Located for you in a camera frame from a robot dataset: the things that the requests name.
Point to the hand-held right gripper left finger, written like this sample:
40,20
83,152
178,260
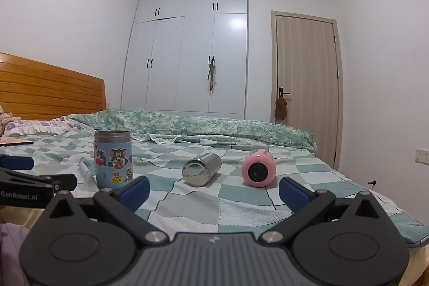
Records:
135,194

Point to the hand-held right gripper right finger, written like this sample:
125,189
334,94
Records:
295,195

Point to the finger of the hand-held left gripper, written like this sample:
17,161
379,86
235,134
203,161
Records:
16,162
66,182

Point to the pink cup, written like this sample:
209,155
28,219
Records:
258,168

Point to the plain stainless steel cup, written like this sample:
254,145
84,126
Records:
201,170

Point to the blue cartoon steel cup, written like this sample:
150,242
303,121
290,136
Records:
114,158

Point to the orange flat book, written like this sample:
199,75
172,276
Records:
15,141

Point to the purple floral ruffled pillow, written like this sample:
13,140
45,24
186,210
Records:
37,127

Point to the beige crumpled cloth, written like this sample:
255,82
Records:
5,121

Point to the purple clothing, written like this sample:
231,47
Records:
11,256

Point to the checkered bed sheet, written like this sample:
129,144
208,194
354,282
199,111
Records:
207,202

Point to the wooden bed headboard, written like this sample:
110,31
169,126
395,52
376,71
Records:
47,88

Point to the green floral quilt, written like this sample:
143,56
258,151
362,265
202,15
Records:
187,125

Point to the brown hanging cloth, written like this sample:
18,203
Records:
281,107

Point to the light wooden door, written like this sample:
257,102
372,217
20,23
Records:
308,81

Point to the green hanging ornament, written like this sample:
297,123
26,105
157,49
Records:
211,73

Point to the white wardrobe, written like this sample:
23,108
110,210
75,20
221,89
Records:
187,54

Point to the small dark wall fitting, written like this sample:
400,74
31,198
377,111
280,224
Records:
372,183

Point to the wall socket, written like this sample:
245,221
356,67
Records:
422,156

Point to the wooden bed frame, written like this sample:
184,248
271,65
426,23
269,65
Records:
419,266

